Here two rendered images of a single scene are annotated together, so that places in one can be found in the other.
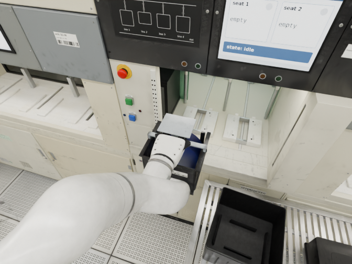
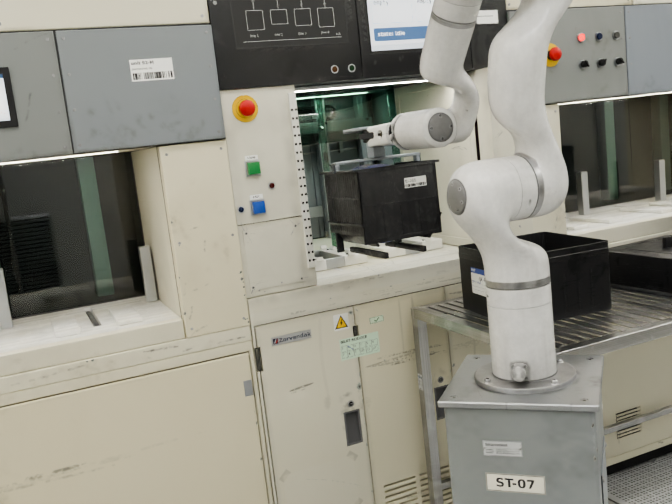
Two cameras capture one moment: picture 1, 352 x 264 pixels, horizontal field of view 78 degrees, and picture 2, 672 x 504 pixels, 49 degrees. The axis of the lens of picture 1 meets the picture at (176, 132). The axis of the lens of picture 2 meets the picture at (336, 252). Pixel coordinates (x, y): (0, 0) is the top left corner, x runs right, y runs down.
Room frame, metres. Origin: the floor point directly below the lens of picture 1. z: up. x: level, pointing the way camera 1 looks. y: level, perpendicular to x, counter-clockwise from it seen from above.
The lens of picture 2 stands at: (-0.77, 1.30, 1.25)
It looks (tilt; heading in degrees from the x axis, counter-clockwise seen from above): 9 degrees down; 320
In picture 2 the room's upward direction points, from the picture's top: 6 degrees counter-clockwise
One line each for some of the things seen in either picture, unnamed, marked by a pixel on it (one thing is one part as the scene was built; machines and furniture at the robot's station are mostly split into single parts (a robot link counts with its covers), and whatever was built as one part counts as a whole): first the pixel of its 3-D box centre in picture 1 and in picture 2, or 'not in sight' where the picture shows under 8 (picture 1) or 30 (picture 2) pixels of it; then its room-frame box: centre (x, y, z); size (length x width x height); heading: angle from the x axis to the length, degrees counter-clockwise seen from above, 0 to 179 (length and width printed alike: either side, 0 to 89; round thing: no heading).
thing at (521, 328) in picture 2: not in sight; (521, 330); (0.05, 0.16, 0.85); 0.19 x 0.19 x 0.18
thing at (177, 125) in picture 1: (176, 153); (380, 189); (0.56, 0.00, 1.11); 0.24 x 0.20 x 0.32; 72
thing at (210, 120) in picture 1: (198, 120); (322, 257); (1.00, -0.14, 0.89); 0.22 x 0.21 x 0.04; 163
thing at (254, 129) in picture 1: (242, 129); (397, 243); (0.92, -0.40, 0.89); 0.22 x 0.21 x 0.04; 163
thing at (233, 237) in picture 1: (243, 233); (532, 276); (0.33, -0.29, 0.85); 0.28 x 0.28 x 0.17; 67
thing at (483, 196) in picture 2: not in sight; (498, 222); (0.06, 0.19, 1.07); 0.19 x 0.12 x 0.24; 72
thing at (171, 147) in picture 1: (167, 151); (394, 132); (0.46, 0.03, 1.25); 0.11 x 0.10 x 0.07; 162
